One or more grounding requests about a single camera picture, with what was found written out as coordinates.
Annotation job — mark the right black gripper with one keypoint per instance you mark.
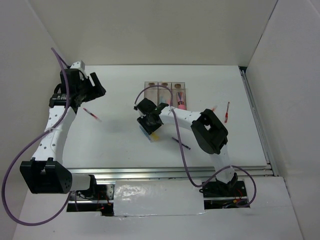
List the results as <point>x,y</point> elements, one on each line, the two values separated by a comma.
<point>141,120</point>

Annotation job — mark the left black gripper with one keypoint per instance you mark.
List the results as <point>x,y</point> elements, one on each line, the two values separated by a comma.
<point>96,91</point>

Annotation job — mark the yellow highlighter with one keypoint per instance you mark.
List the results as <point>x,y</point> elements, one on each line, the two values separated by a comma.
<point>155,137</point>

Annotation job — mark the pink blue pen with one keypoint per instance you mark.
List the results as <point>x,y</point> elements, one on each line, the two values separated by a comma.
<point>91,114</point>

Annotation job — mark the pink capped pen bundle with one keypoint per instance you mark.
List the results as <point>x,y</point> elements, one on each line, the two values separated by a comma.
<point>180,100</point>

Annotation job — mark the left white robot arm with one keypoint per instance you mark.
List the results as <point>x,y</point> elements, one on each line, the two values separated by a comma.
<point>45,173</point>

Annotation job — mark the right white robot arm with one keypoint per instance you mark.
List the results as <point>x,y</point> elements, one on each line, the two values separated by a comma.
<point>210,133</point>

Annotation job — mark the left clear plastic container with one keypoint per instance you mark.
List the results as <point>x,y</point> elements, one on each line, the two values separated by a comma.
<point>152,92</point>

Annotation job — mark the clear plastic container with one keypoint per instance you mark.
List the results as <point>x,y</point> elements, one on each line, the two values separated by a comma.
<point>176,87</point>
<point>164,95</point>
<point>152,92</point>

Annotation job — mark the middle clear plastic container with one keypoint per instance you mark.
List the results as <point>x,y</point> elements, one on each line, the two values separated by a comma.
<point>164,95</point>

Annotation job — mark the dark purple gel pen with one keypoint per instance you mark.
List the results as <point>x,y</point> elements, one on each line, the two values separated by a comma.
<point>184,145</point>

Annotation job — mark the right clear plastic container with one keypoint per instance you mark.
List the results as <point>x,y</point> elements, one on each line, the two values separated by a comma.
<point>176,87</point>

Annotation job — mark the red white pen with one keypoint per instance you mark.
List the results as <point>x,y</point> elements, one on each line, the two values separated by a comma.
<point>227,113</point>

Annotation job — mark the white cover plate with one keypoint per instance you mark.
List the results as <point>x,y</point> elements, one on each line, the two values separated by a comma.
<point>157,198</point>

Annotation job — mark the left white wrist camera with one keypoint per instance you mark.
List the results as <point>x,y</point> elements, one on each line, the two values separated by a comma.
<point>81,66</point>

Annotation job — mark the aluminium frame rail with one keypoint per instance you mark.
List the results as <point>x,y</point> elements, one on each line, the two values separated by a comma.
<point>116,148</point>

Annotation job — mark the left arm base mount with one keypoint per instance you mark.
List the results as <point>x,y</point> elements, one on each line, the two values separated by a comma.
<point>99,198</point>

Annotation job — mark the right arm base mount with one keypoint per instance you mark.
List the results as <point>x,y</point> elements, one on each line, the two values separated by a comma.
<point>217,189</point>

